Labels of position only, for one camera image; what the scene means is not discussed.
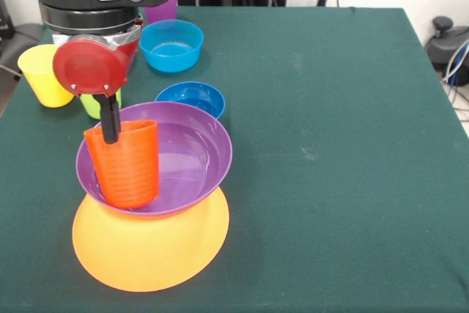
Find purple plastic cup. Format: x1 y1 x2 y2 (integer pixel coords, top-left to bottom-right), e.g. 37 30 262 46
143 0 179 25

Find dark blue plastic bowl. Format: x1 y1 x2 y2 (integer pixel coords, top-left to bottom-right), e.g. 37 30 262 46
154 81 226 120

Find light blue plastic bowl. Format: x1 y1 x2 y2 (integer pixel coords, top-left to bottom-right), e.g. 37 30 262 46
139 19 204 73

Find green plastic cup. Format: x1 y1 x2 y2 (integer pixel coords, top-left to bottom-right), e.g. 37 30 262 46
79 88 122 120

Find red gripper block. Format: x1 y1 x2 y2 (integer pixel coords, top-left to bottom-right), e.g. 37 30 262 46
52 25 143 145

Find dark green tablecloth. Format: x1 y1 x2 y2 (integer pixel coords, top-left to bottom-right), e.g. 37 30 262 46
0 4 469 313

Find tangle of floor cables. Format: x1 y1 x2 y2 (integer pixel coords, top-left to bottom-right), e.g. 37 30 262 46
441 41 469 123

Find large yellow plastic bowl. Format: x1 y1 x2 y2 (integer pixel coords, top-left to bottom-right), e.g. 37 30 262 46
71 185 231 293

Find red plastic cup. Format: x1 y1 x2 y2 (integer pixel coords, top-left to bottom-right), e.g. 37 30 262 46
83 119 161 210

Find yellow plastic cup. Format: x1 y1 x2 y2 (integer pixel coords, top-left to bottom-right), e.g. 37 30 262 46
17 44 75 108

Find purple plastic bowl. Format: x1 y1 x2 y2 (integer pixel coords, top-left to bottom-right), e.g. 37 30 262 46
75 101 234 218

